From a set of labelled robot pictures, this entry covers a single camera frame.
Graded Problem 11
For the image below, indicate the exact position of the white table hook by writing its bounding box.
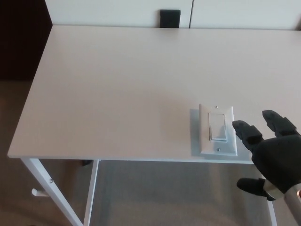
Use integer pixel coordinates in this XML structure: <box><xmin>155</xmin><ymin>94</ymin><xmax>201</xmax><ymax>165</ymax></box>
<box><xmin>31</xmin><ymin>188</ymin><xmax>49</xmax><ymax>197</ymax></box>

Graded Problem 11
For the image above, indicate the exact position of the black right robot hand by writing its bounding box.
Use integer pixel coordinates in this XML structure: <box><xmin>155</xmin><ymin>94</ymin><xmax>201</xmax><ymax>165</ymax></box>
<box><xmin>232</xmin><ymin>109</ymin><xmax>301</xmax><ymax>202</ymax></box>

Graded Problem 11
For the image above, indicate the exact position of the white cabinet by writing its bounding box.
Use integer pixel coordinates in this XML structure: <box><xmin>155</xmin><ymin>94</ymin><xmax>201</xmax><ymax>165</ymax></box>
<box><xmin>44</xmin><ymin>0</ymin><xmax>301</xmax><ymax>31</ymax></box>

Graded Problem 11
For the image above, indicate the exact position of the white table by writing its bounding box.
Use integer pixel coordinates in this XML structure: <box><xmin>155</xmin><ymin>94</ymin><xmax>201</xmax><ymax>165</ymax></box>
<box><xmin>7</xmin><ymin>24</ymin><xmax>301</xmax><ymax>226</ymax></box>

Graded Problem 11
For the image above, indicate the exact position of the dark brown wooden cabinet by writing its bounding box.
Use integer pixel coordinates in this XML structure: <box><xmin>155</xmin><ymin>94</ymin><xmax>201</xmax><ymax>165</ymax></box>
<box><xmin>0</xmin><ymin>0</ymin><xmax>54</xmax><ymax>81</ymax></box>

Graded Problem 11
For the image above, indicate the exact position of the white light switch plate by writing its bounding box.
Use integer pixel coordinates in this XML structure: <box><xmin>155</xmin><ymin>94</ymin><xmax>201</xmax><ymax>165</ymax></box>
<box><xmin>198</xmin><ymin>103</ymin><xmax>238</xmax><ymax>158</ymax></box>

